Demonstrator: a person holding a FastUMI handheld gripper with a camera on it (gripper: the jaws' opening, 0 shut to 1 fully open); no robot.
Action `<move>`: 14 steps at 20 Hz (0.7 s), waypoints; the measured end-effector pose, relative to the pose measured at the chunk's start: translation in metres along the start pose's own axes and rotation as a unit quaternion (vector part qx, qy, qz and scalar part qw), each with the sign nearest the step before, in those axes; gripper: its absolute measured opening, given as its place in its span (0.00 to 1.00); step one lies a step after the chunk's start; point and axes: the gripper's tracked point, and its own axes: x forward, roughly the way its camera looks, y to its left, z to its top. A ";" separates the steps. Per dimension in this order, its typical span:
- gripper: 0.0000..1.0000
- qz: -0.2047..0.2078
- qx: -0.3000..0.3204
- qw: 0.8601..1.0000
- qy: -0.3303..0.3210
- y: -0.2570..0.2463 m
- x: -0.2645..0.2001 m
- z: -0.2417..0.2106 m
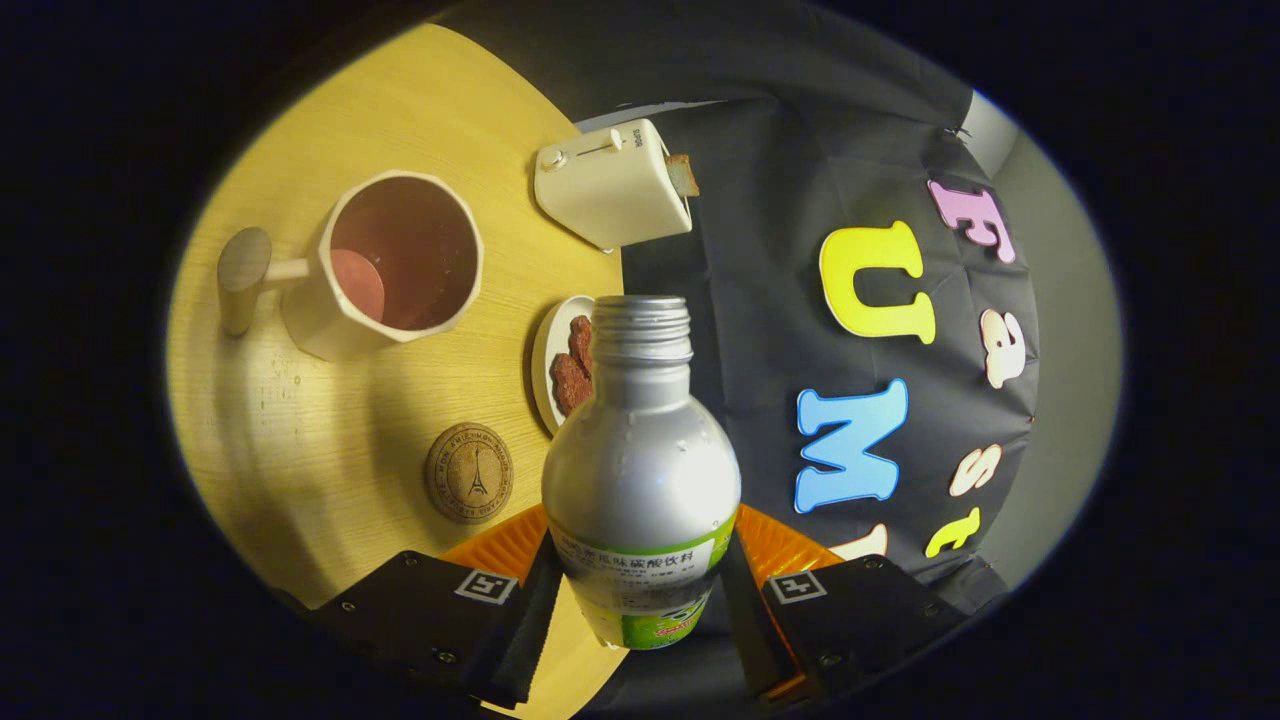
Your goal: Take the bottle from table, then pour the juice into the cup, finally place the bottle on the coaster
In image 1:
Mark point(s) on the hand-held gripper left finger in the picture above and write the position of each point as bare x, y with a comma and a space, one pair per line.
520, 640

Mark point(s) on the black backdrop cloth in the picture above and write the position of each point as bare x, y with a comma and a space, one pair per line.
760, 250

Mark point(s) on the wooden table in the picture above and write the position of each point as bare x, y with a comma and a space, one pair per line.
300, 450

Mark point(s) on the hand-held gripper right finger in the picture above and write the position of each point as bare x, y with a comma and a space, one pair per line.
748, 630

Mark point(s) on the cream toaster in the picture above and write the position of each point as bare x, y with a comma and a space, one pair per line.
610, 185

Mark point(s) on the white plate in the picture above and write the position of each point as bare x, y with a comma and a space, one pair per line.
545, 365

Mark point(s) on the round cork coaster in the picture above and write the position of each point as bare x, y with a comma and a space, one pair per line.
469, 473

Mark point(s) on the toasted bread slice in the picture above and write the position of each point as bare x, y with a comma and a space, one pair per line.
685, 175

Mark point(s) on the reddish brown meat slice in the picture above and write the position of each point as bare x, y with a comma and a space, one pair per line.
570, 385
582, 340

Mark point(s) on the silver juice bottle green label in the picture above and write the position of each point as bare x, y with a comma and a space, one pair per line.
640, 470

